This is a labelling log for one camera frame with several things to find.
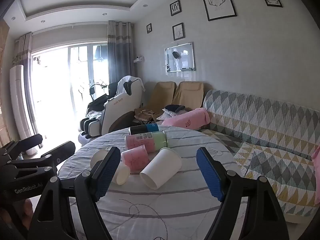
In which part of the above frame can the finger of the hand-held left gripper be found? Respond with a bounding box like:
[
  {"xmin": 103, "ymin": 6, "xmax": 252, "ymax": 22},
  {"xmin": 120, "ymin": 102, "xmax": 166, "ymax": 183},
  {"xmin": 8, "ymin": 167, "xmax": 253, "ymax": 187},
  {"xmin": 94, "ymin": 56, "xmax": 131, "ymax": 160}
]
[
  {"xmin": 0, "ymin": 133, "xmax": 43, "ymax": 161},
  {"xmin": 5, "ymin": 141, "xmax": 76, "ymax": 172}
]

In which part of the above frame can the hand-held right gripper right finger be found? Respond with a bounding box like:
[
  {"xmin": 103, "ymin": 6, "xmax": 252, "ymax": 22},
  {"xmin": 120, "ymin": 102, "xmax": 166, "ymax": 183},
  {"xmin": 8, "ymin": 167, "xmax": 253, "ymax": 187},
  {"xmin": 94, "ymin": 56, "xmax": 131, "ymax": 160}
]
[{"xmin": 196, "ymin": 147, "xmax": 288, "ymax": 240}]

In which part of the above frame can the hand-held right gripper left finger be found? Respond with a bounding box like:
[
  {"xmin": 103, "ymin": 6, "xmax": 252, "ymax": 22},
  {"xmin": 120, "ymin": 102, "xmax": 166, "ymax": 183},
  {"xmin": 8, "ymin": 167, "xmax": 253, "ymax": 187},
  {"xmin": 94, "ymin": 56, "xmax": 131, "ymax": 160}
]
[{"xmin": 27, "ymin": 146, "xmax": 121, "ymax": 240}]

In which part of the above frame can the large white paper cup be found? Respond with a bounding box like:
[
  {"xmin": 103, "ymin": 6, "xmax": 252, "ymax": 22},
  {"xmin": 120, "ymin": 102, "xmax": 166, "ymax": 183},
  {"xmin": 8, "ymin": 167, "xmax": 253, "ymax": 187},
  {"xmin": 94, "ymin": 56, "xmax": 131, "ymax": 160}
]
[{"xmin": 139, "ymin": 147, "xmax": 182, "ymax": 190}]

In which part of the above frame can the small white paper cup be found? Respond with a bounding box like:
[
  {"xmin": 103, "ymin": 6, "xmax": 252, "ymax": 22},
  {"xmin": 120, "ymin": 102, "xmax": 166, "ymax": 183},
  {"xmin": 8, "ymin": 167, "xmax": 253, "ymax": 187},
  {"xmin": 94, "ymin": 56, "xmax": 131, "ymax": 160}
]
[{"xmin": 111, "ymin": 160, "xmax": 131, "ymax": 185}]

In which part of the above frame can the pink plastic cup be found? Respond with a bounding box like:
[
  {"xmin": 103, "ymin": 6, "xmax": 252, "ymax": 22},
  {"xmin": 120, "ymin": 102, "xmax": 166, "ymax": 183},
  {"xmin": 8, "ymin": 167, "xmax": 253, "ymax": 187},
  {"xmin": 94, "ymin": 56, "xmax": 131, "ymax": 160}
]
[{"xmin": 121, "ymin": 145, "xmax": 150, "ymax": 173}]

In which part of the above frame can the pink labelled cup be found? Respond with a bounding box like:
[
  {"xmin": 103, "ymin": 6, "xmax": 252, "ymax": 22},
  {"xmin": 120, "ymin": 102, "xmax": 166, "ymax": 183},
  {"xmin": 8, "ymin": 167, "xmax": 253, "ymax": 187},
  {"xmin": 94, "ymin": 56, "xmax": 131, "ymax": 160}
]
[{"xmin": 125, "ymin": 132, "xmax": 155, "ymax": 153}]

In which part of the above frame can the black and blue cup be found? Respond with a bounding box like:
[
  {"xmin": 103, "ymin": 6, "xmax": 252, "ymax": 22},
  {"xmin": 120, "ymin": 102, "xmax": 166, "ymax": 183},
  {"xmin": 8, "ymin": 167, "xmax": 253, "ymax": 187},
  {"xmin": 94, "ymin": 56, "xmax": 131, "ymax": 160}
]
[{"xmin": 129, "ymin": 123, "xmax": 160, "ymax": 135}]

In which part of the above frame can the green cup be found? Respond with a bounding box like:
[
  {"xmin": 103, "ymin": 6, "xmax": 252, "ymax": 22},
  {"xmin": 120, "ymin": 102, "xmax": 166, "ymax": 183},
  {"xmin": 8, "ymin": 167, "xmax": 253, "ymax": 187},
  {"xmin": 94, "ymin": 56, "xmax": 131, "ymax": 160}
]
[{"xmin": 151, "ymin": 131, "xmax": 168, "ymax": 152}]

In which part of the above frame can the white standing air conditioner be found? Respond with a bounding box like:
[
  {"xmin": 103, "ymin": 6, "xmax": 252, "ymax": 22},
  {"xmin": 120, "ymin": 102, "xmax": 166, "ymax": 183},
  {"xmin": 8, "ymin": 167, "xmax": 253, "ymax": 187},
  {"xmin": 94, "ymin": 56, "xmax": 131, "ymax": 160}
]
[{"xmin": 9, "ymin": 65, "xmax": 38, "ymax": 155}]

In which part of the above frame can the round table striped cloth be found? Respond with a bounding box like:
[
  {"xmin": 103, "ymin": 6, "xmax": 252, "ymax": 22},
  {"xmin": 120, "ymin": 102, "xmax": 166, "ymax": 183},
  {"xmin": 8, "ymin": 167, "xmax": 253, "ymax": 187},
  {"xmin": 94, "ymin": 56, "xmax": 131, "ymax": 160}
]
[{"xmin": 57, "ymin": 126, "xmax": 248, "ymax": 240}]

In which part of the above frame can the pink rolled towel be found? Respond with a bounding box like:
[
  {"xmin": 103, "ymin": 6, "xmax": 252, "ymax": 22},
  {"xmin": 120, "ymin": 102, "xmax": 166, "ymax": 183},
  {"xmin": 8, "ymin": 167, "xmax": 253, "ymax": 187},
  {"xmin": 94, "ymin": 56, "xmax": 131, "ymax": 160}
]
[{"xmin": 161, "ymin": 108, "xmax": 210, "ymax": 131}]

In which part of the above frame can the white massage chair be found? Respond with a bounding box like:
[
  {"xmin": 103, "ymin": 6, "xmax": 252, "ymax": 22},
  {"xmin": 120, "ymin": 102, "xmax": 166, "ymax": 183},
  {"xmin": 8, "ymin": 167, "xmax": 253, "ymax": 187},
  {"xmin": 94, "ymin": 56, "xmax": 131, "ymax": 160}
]
[{"xmin": 79, "ymin": 76, "xmax": 145, "ymax": 144}]

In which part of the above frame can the glass sliding door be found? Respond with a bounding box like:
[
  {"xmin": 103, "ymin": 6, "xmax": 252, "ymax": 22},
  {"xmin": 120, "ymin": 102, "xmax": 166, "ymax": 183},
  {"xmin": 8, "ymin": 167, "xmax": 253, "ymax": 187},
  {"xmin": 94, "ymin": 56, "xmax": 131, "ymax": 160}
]
[{"xmin": 31, "ymin": 44, "xmax": 109, "ymax": 130}]

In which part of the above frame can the brown bag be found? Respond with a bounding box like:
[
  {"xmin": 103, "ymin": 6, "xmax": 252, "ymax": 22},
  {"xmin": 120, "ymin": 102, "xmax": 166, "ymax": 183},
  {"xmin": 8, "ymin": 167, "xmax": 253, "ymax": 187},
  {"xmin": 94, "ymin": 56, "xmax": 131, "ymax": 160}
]
[{"xmin": 134, "ymin": 108, "xmax": 160, "ymax": 123}]

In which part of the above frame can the dark clothing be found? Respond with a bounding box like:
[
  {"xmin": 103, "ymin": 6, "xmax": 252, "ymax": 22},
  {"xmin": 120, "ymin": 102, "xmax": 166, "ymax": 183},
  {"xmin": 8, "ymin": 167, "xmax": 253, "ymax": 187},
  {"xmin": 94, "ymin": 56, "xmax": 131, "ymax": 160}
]
[{"xmin": 165, "ymin": 104, "xmax": 185, "ymax": 113}]

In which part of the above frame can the triangle-patterned sofa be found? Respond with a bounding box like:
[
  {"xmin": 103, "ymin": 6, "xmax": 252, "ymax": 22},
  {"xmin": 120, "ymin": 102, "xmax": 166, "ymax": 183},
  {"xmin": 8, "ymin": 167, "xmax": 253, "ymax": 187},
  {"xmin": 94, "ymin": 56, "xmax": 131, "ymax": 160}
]
[{"xmin": 200, "ymin": 89, "xmax": 320, "ymax": 224}]

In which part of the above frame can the beige recliner chair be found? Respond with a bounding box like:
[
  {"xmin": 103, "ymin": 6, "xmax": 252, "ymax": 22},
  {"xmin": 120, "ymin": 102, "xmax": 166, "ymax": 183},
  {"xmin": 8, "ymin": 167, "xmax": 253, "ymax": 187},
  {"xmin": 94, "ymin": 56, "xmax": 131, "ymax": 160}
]
[
  {"xmin": 146, "ymin": 81, "xmax": 177, "ymax": 115},
  {"xmin": 172, "ymin": 81, "xmax": 205, "ymax": 110}
]

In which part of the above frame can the white towel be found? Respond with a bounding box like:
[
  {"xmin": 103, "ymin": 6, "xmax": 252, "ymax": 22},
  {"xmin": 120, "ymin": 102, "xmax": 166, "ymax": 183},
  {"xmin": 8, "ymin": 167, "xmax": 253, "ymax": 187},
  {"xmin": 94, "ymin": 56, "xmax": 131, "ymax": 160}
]
[{"xmin": 116, "ymin": 76, "xmax": 145, "ymax": 95}]

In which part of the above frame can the striped curtain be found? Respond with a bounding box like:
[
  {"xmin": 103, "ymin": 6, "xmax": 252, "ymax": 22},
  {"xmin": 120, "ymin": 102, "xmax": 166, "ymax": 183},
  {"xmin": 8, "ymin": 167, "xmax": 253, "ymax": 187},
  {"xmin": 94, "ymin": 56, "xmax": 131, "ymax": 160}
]
[{"xmin": 15, "ymin": 32, "xmax": 34, "ymax": 130}]

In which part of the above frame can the pink cloth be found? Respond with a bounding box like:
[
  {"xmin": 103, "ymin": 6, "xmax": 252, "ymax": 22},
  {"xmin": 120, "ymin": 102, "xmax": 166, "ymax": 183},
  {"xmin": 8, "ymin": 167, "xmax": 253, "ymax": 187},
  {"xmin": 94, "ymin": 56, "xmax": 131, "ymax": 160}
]
[{"xmin": 311, "ymin": 146, "xmax": 320, "ymax": 167}]

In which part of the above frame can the whiteboard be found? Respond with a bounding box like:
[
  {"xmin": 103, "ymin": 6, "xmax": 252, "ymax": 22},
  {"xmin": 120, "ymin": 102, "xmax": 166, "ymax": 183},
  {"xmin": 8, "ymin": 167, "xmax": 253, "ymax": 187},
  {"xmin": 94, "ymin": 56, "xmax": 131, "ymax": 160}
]
[{"xmin": 164, "ymin": 42, "xmax": 196, "ymax": 73}]

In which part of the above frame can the grey curtain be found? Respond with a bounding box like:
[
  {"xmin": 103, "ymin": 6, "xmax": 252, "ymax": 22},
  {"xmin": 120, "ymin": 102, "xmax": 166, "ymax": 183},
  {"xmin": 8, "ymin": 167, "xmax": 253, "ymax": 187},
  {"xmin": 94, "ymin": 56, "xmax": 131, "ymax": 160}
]
[{"xmin": 107, "ymin": 21, "xmax": 135, "ymax": 85}]

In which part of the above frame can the pale sketch picture frame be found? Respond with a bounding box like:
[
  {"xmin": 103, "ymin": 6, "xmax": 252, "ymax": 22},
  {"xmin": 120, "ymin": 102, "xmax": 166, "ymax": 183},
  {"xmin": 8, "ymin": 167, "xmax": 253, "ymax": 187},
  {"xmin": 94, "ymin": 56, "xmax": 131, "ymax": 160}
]
[{"xmin": 172, "ymin": 22, "xmax": 185, "ymax": 41}]

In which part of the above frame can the black print picture frame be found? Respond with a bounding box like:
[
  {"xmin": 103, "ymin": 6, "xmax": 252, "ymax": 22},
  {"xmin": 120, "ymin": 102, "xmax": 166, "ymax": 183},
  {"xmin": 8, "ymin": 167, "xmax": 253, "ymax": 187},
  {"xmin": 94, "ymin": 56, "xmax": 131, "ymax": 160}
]
[{"xmin": 169, "ymin": 0, "xmax": 182, "ymax": 17}]

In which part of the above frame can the large antler picture frame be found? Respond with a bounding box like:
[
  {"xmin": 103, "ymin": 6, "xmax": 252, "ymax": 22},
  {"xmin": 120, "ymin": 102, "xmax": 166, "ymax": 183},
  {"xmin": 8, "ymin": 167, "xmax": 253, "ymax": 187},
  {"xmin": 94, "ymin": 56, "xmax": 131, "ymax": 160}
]
[{"xmin": 201, "ymin": 0, "xmax": 237, "ymax": 22}]

